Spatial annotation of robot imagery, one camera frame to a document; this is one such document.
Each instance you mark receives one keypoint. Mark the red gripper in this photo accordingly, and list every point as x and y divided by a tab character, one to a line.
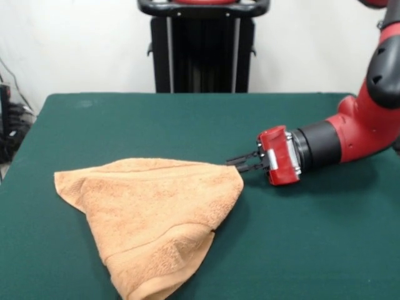
279	159

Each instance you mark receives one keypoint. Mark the peach terry towel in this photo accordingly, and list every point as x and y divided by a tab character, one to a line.
150	212

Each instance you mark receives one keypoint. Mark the red robot base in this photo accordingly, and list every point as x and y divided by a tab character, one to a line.
203	1

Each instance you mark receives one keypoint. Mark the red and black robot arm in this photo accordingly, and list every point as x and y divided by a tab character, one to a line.
353	131

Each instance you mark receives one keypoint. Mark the dark green table cloth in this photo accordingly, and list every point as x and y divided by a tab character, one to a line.
125	125

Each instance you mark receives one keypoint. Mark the black bag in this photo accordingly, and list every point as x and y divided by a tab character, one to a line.
9	147

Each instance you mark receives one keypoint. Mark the black box with red mark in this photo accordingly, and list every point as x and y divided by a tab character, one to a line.
4	106

